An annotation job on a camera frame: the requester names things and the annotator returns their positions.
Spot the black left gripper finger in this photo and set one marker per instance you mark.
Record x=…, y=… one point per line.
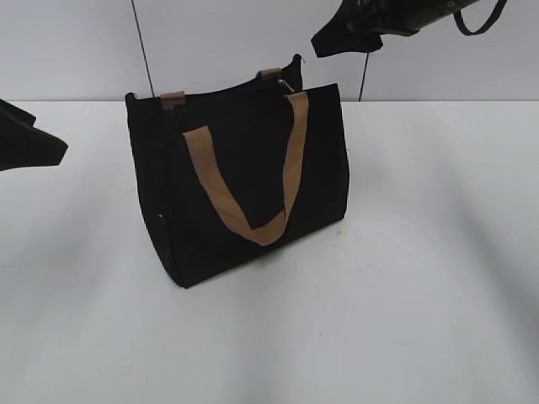
x=23, y=145

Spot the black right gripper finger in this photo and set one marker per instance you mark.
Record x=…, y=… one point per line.
x=349, y=33

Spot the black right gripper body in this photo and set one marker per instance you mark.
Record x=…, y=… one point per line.
x=407, y=18

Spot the silver zipper pull with ring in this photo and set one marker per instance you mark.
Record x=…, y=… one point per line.
x=286, y=85

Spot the black bag with tan handles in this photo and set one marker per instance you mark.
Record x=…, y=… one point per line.
x=226, y=177

